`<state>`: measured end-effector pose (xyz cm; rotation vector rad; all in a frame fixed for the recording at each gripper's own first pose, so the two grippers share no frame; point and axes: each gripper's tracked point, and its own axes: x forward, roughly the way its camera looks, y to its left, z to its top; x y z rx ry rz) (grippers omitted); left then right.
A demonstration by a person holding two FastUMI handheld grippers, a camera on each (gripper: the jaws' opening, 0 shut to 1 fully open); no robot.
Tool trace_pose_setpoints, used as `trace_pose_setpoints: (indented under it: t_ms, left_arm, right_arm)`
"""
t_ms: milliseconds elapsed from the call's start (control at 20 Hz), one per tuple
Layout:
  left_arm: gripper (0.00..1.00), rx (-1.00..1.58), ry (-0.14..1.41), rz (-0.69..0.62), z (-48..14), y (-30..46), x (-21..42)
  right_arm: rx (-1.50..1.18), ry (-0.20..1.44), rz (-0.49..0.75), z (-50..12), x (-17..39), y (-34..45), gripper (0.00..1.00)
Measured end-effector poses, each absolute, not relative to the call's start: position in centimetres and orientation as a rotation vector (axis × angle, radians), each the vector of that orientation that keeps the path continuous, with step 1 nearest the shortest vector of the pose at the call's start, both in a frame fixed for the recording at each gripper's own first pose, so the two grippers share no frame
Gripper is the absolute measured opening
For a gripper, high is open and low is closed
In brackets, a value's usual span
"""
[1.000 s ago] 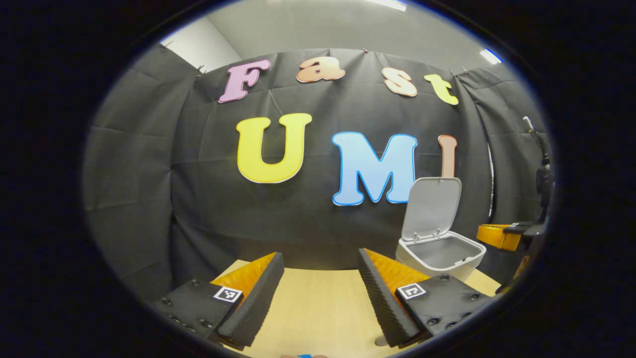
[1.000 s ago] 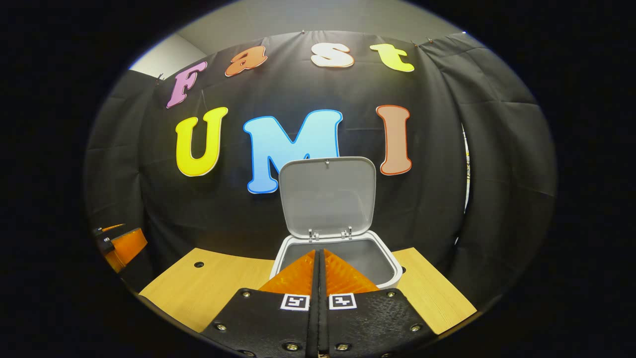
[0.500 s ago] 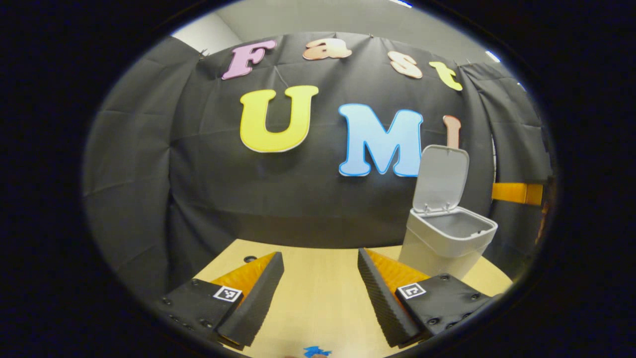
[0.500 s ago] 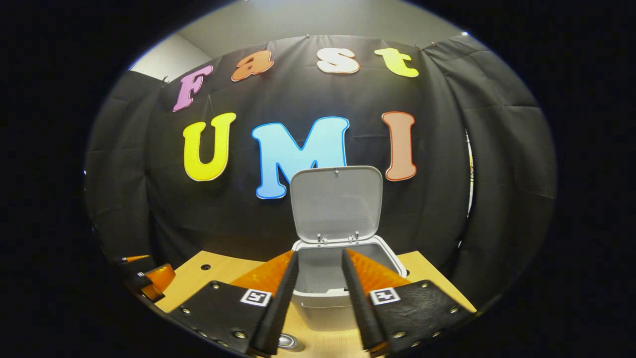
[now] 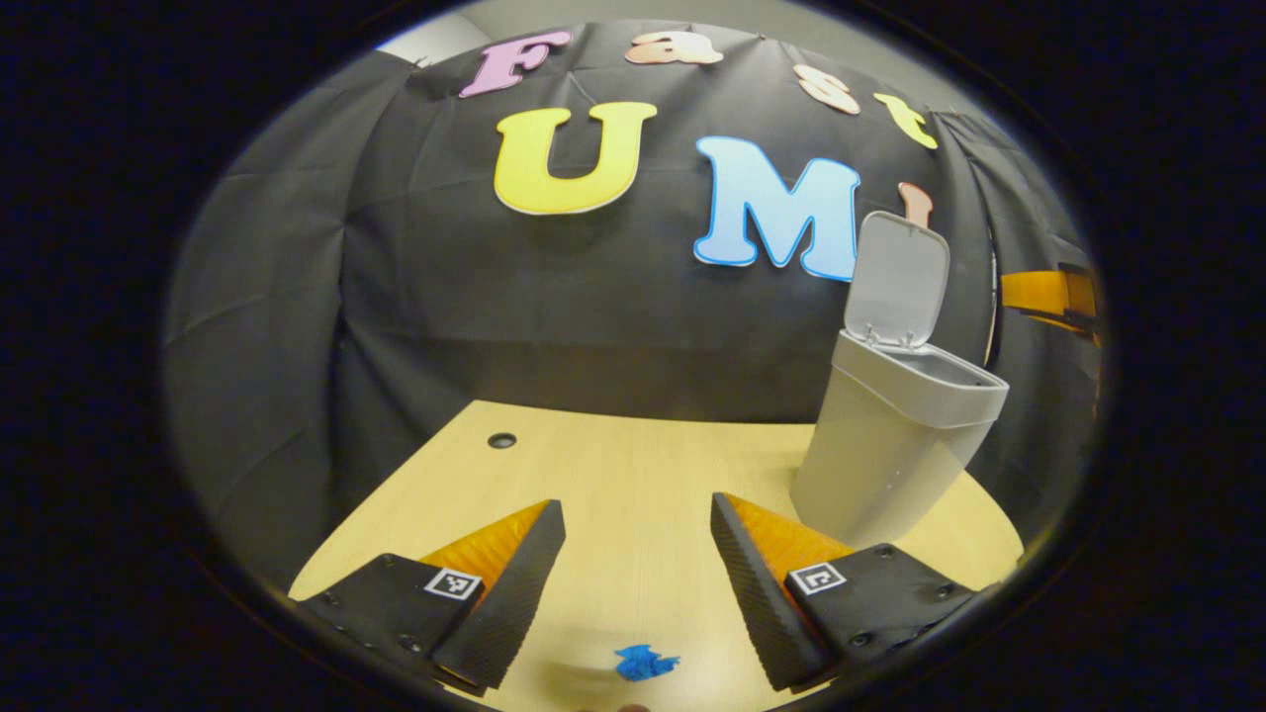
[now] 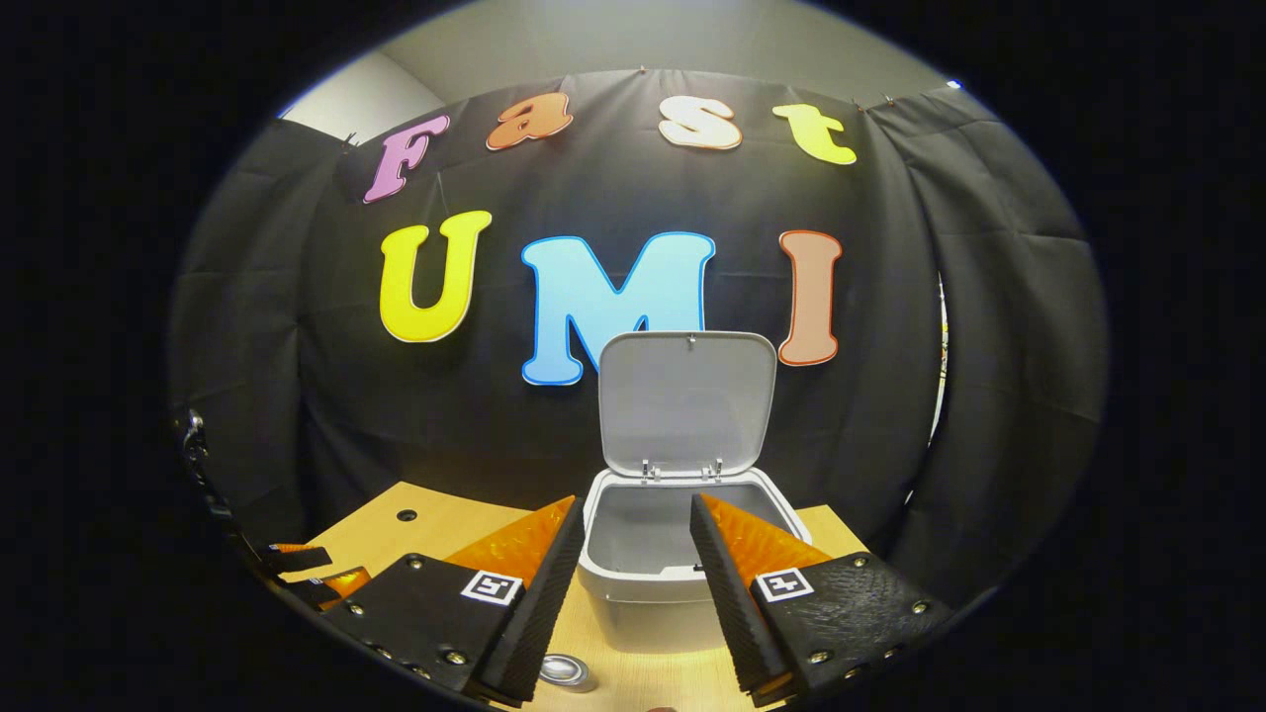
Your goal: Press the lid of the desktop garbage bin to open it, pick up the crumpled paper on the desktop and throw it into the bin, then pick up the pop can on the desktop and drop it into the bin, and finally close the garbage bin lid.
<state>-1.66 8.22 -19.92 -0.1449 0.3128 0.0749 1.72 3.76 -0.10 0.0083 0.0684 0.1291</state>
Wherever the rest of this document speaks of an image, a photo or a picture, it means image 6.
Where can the wooden desktop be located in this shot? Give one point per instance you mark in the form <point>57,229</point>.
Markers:
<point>425,534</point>

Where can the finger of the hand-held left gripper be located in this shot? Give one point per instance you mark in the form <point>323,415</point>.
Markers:
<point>297,559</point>
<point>331,585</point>

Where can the black backdrop cloth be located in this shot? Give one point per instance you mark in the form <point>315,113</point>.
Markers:
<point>396,415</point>

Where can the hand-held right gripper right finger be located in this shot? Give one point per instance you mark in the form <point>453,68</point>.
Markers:
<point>737,613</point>

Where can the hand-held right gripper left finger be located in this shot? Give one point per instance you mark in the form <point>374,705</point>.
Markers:
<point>539,613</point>

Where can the silver pop can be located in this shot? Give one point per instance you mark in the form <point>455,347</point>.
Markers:
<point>566,672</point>

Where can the white desktop garbage bin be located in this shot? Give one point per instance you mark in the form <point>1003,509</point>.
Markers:
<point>682,405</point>

